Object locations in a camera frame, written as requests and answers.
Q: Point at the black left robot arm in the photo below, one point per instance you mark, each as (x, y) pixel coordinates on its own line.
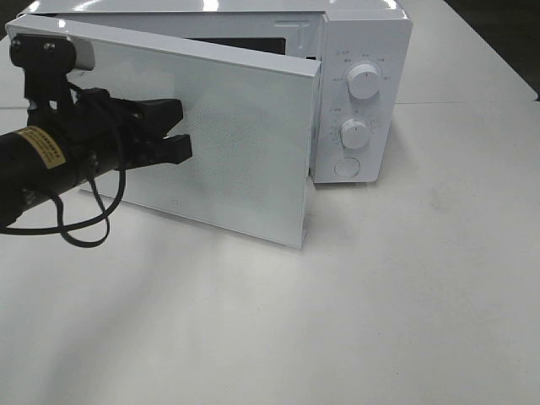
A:
(22, 151)

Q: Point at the white microwave door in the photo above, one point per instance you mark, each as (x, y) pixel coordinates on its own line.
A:
(249, 115)

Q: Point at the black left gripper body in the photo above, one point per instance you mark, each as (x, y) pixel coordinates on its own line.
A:
(97, 135)

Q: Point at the white timer knob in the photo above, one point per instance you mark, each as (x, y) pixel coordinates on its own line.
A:
(355, 134)

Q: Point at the round white door button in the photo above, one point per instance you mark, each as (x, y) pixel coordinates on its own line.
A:
(347, 167)

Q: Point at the upper white power knob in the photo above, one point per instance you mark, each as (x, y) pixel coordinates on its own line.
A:
(363, 80)

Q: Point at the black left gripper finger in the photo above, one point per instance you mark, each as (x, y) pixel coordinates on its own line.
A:
(158, 117)
(172, 150)

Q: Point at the white microwave oven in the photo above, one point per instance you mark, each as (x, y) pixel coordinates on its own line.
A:
(292, 36)

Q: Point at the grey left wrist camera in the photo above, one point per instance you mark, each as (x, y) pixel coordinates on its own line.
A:
(46, 61)

